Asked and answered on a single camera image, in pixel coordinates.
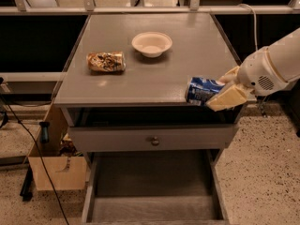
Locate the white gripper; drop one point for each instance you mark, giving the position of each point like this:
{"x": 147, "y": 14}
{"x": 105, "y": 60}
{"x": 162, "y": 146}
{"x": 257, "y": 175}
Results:
{"x": 258, "y": 71}

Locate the blue pepsi can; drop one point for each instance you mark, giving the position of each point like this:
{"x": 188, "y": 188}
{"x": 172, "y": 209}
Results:
{"x": 200, "y": 90}

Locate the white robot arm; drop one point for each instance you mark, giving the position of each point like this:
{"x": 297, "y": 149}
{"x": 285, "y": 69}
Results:
{"x": 285, "y": 56}

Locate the closed grey top drawer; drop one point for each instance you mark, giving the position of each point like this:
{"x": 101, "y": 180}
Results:
{"x": 123, "y": 139}

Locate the round brass drawer knob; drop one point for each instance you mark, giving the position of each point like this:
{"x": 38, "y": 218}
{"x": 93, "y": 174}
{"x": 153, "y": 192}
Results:
{"x": 155, "y": 141}

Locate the crushed gold snack can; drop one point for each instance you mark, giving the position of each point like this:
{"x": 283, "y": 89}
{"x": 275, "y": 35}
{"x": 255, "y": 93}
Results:
{"x": 108, "y": 62}

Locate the open grey middle drawer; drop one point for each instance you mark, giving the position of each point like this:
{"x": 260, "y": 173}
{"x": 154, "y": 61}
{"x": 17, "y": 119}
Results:
{"x": 154, "y": 188}

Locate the white paper bowl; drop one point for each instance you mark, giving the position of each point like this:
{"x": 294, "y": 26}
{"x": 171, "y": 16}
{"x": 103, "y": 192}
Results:
{"x": 151, "y": 44}

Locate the grey wooden cabinet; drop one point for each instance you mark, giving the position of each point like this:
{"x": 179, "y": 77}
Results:
{"x": 150, "y": 92}

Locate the cardboard box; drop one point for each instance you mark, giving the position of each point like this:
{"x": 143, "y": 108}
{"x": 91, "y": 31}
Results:
{"x": 52, "y": 167}

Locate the metal railing frame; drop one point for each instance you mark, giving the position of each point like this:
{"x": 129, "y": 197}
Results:
{"x": 137, "y": 8}

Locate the black handle tool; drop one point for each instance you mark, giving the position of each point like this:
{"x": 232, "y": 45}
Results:
{"x": 44, "y": 137}

